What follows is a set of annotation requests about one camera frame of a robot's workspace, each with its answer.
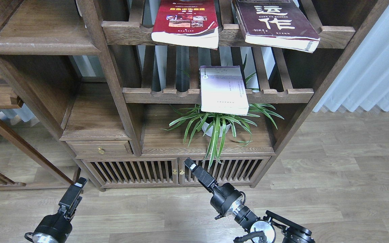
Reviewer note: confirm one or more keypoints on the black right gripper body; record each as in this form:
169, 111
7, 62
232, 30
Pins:
226, 199

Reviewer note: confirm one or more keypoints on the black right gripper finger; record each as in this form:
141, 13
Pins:
202, 175

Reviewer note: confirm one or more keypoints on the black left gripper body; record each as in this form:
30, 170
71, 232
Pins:
54, 228

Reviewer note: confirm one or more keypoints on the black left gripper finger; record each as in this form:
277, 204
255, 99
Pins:
72, 197

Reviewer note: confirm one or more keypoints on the white lavender book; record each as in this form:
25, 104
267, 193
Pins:
222, 90

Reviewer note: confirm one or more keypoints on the maroon book with white characters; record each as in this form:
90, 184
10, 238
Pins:
275, 23

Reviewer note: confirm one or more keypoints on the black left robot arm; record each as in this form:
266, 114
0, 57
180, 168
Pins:
57, 227

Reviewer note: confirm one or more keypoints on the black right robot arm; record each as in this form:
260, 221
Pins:
262, 230

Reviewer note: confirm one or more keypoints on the right cabinet slatted door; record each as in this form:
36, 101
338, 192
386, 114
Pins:
237, 171

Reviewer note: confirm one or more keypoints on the cabinet slatted door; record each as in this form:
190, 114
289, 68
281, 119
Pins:
237, 171
134, 173

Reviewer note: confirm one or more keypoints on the green spider plant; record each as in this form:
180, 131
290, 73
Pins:
194, 118

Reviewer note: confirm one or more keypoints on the white plant pot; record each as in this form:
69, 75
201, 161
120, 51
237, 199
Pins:
208, 128

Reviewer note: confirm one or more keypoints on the small wooden drawer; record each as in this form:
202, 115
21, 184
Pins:
84, 149

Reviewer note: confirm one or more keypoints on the left cabinet slatted door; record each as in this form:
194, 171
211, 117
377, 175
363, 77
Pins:
134, 173

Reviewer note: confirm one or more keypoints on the dark wooden bookshelf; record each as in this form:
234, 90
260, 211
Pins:
87, 70

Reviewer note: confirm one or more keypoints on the red cover book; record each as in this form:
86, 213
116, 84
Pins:
186, 23

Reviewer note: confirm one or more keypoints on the white pleated curtain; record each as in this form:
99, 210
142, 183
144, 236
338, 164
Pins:
364, 81

